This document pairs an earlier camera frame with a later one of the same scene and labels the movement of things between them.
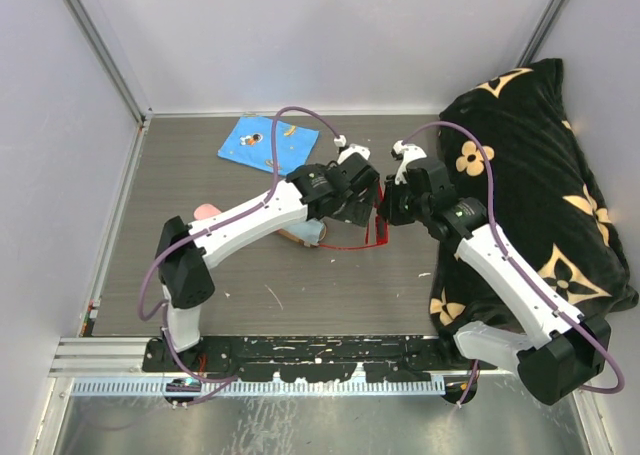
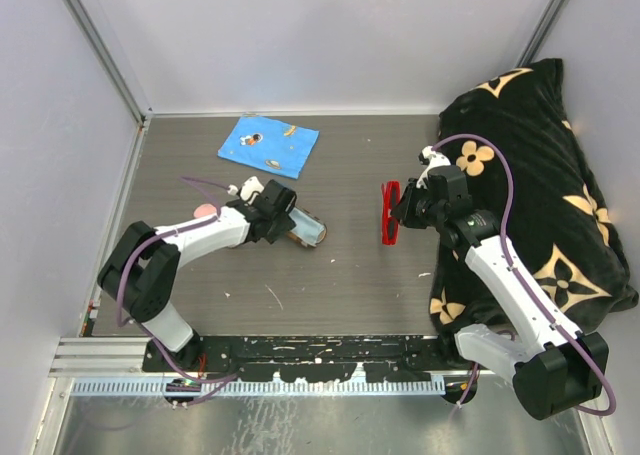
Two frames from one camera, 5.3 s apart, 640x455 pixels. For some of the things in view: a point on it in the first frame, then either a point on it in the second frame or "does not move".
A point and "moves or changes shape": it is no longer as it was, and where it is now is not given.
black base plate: x=391 y=359 does not move
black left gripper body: x=354 y=210 → x=281 y=225
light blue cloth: x=307 y=231 does not move
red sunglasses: x=382 y=229 moves or changes shape
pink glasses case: x=206 y=210 does not move
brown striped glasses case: x=300 y=240 does not move
